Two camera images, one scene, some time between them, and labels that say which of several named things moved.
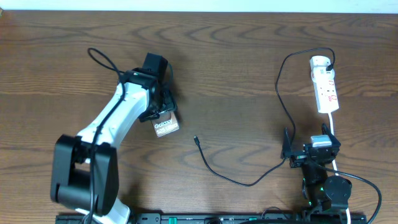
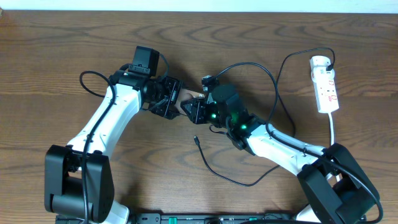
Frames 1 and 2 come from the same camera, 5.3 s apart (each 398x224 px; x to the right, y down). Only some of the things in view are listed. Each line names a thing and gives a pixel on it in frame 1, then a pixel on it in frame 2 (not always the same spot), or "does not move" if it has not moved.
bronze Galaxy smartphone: (165, 123) to (185, 95)
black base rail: (220, 218) does not move
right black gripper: (286, 149) to (199, 106)
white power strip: (324, 84) does not move
